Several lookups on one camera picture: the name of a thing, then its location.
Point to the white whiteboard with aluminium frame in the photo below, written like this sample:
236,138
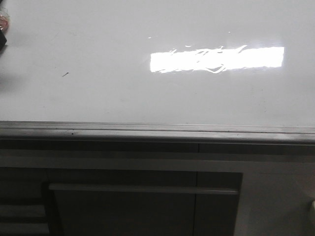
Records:
195,70

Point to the white marker with red magnet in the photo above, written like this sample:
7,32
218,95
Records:
4,19

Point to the dark cabinet with white rails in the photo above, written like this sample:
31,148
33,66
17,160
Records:
77,188

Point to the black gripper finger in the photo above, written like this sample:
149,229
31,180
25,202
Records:
3,40

